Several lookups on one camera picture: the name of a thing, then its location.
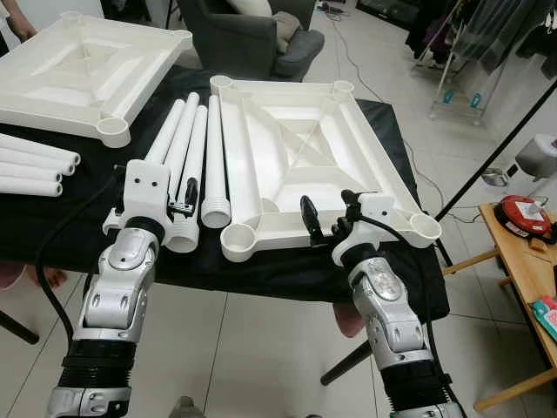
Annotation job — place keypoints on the beige folded blanket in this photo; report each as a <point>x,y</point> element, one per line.
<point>287,30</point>

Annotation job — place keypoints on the teal pink wipes pack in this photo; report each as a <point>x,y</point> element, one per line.
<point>546,315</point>

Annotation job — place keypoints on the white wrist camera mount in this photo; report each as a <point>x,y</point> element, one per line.
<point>146,185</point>
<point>380,209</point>

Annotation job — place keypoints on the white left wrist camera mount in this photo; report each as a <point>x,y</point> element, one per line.
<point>146,185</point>

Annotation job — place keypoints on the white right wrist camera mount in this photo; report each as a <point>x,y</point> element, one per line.
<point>380,209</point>

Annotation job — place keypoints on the white plastic table top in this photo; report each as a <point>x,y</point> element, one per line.
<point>87,78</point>
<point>287,131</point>

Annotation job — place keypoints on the black table leg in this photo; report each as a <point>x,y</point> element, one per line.
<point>17,326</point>
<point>344,364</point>

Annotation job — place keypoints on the person left hand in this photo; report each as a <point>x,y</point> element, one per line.
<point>16,24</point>

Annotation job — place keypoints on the black tv cabinet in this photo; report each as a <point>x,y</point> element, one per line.
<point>387,10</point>

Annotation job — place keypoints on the metal bowl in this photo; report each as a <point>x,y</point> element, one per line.
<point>494,178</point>

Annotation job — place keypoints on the black stand pole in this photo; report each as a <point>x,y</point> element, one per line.
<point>496,151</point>

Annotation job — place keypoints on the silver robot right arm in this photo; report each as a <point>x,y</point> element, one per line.
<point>387,305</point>

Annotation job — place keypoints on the white floor appliance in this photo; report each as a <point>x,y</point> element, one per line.
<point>538,155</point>

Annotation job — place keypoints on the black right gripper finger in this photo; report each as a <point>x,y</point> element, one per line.
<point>310,218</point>
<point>350,202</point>

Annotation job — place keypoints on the pale armchair cushion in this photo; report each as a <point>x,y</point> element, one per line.
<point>252,7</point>

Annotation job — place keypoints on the dark hanging clothes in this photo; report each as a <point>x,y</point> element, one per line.
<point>487,30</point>

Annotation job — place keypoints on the dark grey armchair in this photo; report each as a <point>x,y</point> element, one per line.
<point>226,43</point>

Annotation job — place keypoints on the grey robot left leg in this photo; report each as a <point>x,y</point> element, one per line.
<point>185,409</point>

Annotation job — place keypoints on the wooden side table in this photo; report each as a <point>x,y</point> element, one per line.
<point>513,261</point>

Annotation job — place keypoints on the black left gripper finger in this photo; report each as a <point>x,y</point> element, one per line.
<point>191,192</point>

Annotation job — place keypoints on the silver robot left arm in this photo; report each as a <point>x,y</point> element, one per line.
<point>122,261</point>

